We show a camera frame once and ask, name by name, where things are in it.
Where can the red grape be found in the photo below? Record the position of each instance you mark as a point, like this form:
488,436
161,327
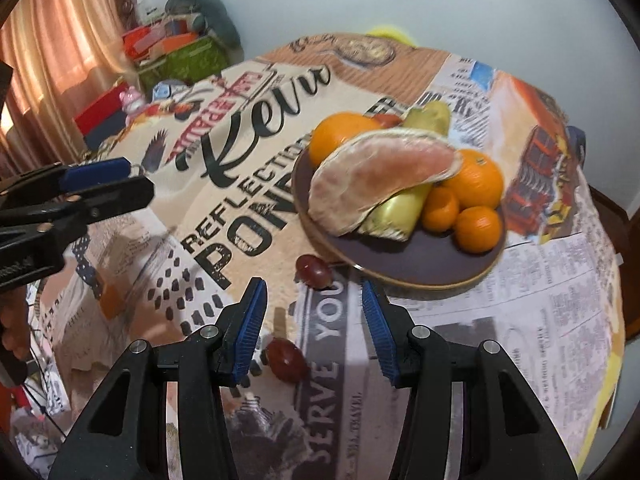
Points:
285,357
312,270

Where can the person's left hand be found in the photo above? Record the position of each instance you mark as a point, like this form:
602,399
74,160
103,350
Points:
10,335

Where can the peeled pomelo segment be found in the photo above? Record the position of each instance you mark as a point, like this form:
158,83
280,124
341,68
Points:
375,180

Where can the orange with sticker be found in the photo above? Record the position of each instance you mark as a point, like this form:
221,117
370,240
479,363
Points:
475,180

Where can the pink toy figure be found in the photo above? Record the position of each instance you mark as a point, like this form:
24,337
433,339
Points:
134,105

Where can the printed newspaper tablecloth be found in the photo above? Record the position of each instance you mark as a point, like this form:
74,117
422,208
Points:
525,310

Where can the yellow chair back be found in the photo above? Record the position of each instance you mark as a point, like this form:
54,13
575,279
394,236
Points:
387,30

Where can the blue backpack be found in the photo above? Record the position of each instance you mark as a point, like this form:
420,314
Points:
577,142

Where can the orange curtain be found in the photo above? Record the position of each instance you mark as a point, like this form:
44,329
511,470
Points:
60,35

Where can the yellow-green banana piece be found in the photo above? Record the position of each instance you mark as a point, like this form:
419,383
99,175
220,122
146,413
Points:
430,115
395,212

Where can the grey plush cushion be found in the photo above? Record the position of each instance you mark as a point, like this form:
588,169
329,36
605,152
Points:
220,15

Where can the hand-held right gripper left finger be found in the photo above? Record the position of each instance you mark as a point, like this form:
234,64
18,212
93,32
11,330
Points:
247,330

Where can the red box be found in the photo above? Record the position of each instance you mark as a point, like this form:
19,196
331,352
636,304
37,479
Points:
100,115

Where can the orange box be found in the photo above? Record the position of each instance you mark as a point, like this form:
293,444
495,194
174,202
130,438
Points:
140,40

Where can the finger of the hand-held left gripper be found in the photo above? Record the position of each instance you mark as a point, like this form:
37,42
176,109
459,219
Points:
95,172
115,200

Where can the small mandarin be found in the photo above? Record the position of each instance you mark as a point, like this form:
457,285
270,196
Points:
440,210
477,230

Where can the large orange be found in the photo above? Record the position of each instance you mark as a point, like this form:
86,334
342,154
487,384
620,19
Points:
335,135

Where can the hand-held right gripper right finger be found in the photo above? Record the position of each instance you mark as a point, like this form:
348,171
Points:
380,330

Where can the red tomato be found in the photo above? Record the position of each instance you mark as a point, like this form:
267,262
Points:
387,120

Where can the purple plate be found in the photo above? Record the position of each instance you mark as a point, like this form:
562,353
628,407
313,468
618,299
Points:
415,260

